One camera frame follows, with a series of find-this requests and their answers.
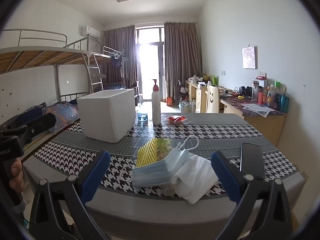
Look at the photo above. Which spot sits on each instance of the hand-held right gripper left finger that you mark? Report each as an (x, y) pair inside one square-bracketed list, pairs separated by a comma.
[(96, 177)]

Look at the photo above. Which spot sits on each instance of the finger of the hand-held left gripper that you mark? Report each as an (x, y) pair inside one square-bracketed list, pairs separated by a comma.
[(37, 123)]

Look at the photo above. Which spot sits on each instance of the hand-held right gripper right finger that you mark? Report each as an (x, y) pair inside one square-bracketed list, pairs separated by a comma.
[(225, 177)]

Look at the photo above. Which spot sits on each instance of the white tissue paper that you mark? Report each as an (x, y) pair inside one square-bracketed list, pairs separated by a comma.
[(197, 177)]

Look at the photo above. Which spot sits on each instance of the yellow foam net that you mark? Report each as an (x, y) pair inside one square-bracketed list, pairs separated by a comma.
[(146, 153)]

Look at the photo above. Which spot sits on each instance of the blue face mask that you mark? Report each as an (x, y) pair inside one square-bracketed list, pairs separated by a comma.
[(157, 171)]

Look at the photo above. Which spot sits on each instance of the white foam box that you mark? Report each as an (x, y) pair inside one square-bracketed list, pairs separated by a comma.
[(105, 115)]

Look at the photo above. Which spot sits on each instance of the green printed plastic bag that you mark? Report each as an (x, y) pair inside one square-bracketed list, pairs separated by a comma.
[(163, 148)]

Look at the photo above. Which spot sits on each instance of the person's left hand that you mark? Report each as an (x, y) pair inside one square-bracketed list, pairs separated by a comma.
[(17, 176)]

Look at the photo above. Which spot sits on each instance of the blue orange plaid quilt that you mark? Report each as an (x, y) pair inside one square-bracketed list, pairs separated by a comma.
[(65, 115)]

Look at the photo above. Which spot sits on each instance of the black smartphone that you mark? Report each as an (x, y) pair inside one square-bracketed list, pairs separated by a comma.
[(252, 160)]

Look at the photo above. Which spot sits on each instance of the houndstooth tablecloth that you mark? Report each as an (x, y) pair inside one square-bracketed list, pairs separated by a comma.
[(200, 132)]

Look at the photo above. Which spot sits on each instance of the wooden desk patterned cover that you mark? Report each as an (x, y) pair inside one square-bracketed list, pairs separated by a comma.
[(262, 127)]

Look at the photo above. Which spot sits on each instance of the metal bunk bed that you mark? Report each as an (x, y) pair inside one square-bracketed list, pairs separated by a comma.
[(107, 51), (37, 55)]

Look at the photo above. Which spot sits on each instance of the printed paper sheets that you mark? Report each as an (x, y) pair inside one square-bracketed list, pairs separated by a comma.
[(257, 110)]

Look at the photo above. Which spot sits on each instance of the metal bed ladder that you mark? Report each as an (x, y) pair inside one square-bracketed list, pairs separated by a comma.
[(94, 75)]

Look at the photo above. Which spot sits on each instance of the clear spray bottle blue liquid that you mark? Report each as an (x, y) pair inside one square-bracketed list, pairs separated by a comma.
[(143, 118)]

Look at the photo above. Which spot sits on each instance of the red snack packet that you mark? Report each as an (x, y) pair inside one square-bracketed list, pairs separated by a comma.
[(175, 120)]

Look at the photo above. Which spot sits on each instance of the wooden chair smiley face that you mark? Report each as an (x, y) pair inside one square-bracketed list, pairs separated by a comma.
[(212, 98)]

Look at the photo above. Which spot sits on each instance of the wooden desk with drawers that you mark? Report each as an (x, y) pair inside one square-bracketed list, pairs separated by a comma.
[(197, 97)]

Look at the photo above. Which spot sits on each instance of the dark blue bedding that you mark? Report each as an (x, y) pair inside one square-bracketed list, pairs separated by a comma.
[(115, 86)]

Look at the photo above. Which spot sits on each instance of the black headphones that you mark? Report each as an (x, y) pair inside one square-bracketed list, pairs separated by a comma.
[(246, 91)]

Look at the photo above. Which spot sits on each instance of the white pump bottle red cap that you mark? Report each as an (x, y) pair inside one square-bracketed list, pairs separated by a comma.
[(156, 110)]

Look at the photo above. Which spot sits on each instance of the clear tumbler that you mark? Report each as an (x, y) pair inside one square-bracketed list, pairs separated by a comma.
[(255, 91)]

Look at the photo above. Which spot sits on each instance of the orange floor container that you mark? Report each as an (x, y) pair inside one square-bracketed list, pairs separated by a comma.
[(170, 101)]

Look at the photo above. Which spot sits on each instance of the row of toiletry bottles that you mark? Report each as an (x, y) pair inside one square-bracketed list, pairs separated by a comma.
[(275, 97)]

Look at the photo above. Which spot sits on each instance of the black folding chair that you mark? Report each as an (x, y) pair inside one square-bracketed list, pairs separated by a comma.
[(135, 90)]

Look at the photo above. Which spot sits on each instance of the green paper bag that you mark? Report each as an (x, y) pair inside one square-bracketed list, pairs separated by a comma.
[(214, 80)]

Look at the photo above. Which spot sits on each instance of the black trolley cart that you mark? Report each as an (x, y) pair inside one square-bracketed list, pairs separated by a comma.
[(180, 90)]

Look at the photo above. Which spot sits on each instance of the dark hanging clothes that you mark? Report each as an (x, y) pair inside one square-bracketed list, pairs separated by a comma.
[(117, 60)]

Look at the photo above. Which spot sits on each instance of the red and white box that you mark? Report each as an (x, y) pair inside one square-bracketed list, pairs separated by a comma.
[(262, 81)]

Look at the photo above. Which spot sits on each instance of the white air conditioner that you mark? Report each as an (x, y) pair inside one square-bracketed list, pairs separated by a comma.
[(90, 32)]

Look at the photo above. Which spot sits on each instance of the brown curtain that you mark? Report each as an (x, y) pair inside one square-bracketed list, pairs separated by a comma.
[(117, 42), (182, 55)]

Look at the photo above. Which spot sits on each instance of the glass balcony door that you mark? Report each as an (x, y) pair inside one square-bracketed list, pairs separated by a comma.
[(150, 62)]

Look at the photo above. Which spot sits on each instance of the white wall socket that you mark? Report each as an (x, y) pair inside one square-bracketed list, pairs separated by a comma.
[(263, 74)]

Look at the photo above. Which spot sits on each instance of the pink cartoon wall picture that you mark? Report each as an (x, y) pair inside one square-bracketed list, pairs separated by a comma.
[(249, 57)]

